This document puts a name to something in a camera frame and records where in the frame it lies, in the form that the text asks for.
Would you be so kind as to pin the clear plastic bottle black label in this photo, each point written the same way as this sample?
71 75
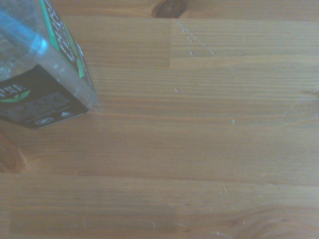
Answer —
42 82

